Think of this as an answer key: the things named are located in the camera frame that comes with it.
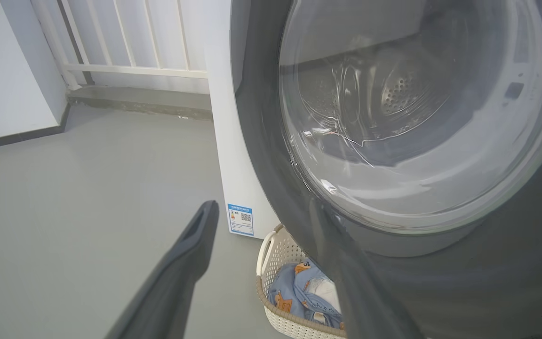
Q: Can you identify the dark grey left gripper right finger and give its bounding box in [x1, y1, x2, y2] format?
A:
[309, 198, 424, 339]

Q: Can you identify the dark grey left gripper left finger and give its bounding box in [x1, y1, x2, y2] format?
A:
[104, 200, 220, 339]

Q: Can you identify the white garment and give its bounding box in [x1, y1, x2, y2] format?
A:
[306, 277, 342, 314]

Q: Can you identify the blue bear-print garment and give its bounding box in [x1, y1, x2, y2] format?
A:
[269, 264, 310, 323]
[295, 260, 345, 330]

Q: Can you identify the dark round glass washer door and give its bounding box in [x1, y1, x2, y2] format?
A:
[230, 0, 542, 339]

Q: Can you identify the cream perforated laundry basket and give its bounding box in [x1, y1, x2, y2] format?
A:
[256, 224, 347, 339]

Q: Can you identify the white front-load washing machine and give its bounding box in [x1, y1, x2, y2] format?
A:
[204, 0, 282, 240]

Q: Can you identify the blue energy label sticker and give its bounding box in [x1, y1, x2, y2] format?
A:
[227, 203, 254, 236]

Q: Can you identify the grey concrete curb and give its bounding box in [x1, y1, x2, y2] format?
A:
[66, 86, 213, 121]

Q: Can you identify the white metal railing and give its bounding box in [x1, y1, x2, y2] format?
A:
[31, 0, 210, 91]

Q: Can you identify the steel perforated washer drum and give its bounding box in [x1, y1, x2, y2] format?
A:
[295, 42, 446, 165]

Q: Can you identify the grey vertical post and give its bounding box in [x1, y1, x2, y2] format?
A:
[56, 0, 96, 86]

